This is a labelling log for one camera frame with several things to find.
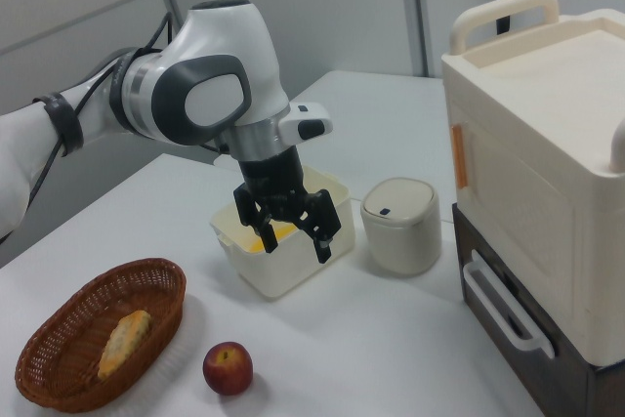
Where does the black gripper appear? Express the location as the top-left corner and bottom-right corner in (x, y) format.
(232, 146), (342, 265)

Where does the white plastic bin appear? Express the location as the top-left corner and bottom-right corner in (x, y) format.
(209, 166), (355, 302)

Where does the cream mini trash can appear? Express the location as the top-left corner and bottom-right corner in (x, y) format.
(359, 176), (443, 277)

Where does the red apple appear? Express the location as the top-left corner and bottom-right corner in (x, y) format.
(202, 341), (255, 396)

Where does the toy sandwich slice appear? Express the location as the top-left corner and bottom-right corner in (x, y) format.
(97, 309), (153, 382)

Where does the cream plastic cabinet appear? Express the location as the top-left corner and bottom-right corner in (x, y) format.
(441, 0), (625, 368)

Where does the brown wicker basket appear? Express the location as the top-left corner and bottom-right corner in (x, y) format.
(14, 257), (188, 413)

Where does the dark brown drawer unit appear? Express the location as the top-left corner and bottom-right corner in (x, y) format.
(451, 202), (625, 417)

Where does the orange cabinet door handle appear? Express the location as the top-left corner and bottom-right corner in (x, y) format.
(451, 123), (471, 189)

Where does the white drawer handle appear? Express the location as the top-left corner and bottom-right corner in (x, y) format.
(462, 262), (557, 360)

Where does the black cable strap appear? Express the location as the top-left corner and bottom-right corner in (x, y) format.
(32, 92), (84, 154)

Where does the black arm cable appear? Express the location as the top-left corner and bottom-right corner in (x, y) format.
(0, 10), (176, 245)

